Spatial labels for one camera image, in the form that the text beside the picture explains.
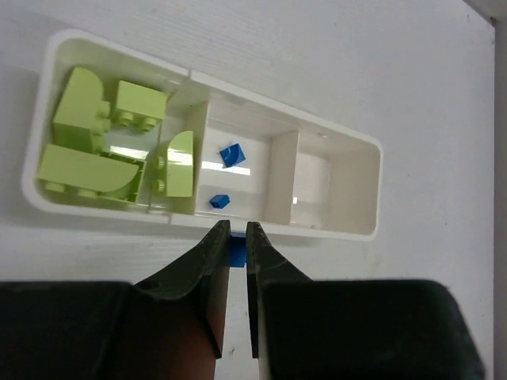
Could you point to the small blue lego piece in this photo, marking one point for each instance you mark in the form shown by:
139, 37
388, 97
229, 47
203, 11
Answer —
232, 155

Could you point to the large green rectangular lego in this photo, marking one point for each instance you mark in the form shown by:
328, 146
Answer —
82, 117

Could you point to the small green square lego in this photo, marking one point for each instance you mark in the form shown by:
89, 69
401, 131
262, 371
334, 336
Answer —
138, 106

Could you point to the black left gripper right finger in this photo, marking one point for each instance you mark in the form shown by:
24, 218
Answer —
302, 328

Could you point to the white three-compartment tray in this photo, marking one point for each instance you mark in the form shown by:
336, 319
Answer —
303, 176

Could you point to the small blue lego tile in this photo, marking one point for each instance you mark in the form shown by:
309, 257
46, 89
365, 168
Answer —
237, 250

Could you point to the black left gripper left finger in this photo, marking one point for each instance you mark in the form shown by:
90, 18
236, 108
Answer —
167, 326

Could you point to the small blue lego brick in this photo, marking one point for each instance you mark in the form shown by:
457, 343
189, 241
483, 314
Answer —
220, 201

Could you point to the green curved lego brick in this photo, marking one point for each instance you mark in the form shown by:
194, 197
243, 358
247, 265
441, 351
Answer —
108, 175

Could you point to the green sloped lego piece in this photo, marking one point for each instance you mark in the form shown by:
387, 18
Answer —
173, 167

